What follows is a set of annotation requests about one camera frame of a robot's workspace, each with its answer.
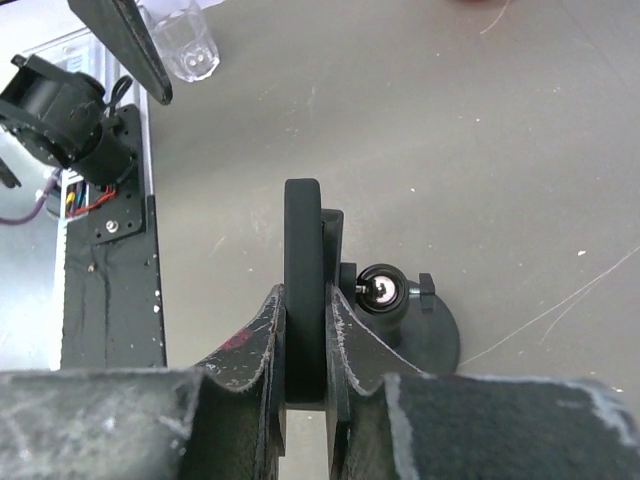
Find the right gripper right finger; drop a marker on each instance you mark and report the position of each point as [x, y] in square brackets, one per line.
[378, 404]

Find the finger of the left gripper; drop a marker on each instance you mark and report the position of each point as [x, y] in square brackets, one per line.
[119, 25]

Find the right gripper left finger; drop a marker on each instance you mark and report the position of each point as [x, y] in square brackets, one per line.
[239, 426]

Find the black smartphone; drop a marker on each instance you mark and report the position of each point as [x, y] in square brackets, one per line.
[305, 369]

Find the black phone stand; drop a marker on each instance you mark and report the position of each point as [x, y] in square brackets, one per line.
[409, 317]

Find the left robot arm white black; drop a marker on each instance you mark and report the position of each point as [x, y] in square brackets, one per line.
[67, 119]

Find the clear drinking glass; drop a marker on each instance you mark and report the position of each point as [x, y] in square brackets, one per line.
[182, 37]

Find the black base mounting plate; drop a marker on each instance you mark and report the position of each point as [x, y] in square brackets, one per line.
[112, 308]

